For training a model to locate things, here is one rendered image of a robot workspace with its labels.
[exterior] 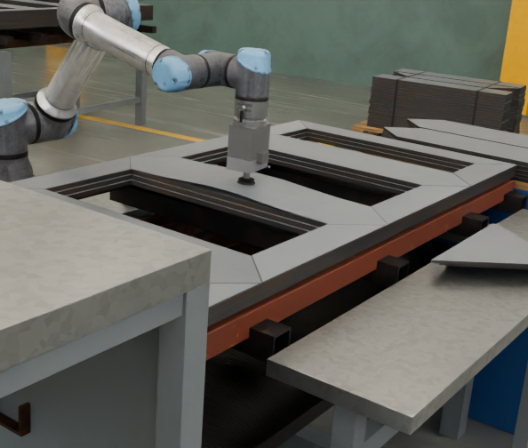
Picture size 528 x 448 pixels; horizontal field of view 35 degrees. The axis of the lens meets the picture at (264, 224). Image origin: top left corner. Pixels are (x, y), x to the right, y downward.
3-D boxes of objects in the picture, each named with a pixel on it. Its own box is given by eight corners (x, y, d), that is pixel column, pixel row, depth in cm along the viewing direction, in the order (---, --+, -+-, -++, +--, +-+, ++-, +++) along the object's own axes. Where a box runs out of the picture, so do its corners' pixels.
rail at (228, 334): (512, 196, 237) (516, 176, 235) (114, 411, 115) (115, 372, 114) (482, 189, 242) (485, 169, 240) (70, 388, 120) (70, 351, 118)
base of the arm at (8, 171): (-34, 183, 229) (-36, 148, 226) (9, 172, 242) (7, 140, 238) (4, 196, 222) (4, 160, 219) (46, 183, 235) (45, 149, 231)
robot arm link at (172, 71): (36, -19, 197) (180, 56, 173) (74, -19, 205) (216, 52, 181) (31, 28, 202) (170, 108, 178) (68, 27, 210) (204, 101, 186)
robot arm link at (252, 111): (274, 100, 189) (257, 104, 182) (272, 119, 190) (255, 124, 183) (245, 94, 192) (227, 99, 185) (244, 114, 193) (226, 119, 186)
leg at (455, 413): (465, 432, 258) (499, 226, 236) (457, 440, 253) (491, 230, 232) (446, 425, 261) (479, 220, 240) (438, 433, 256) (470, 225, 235)
